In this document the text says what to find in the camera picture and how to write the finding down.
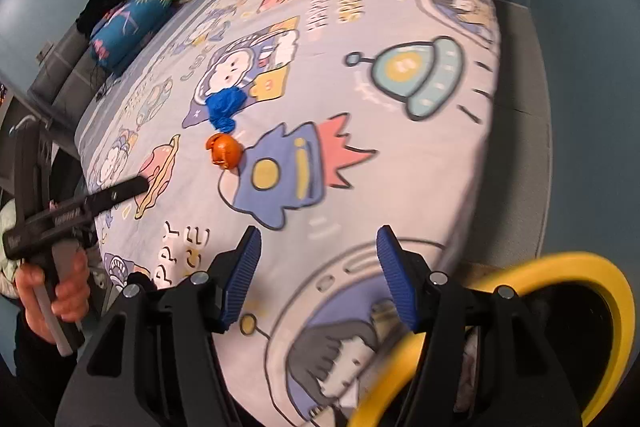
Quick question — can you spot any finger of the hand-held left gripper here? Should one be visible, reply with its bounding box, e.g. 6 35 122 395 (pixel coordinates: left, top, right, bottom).
4 176 151 254

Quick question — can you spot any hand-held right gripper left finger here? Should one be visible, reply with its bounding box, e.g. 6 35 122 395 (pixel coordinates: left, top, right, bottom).
54 225 262 427

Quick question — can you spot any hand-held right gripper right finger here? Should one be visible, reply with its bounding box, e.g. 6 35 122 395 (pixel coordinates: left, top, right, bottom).
375 225 585 427

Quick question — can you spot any orange peel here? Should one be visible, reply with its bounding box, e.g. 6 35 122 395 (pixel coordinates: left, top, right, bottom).
204 132 246 170

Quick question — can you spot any blue rubber glove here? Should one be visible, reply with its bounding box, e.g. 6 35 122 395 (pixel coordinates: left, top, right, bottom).
205 87 249 133

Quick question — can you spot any yellow rimmed trash bin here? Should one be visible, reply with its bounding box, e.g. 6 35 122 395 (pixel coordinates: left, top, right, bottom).
349 250 637 427

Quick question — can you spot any person's left forearm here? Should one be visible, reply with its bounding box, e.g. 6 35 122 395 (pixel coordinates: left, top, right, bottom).
10 307 81 413

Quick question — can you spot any person's left hand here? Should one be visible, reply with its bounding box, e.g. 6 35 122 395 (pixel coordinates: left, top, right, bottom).
15 251 91 339

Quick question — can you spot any dark grey headboard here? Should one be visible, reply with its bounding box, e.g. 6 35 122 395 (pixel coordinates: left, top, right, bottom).
27 0 191 128

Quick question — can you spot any cartoon printed bed sheet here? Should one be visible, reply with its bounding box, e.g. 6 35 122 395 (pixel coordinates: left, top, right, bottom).
74 0 504 426

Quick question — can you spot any grey bed base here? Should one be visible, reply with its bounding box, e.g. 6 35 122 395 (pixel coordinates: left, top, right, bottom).
440 0 556 268

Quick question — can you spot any black cable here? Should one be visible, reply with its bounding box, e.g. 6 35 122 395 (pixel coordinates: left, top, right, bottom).
89 54 113 104

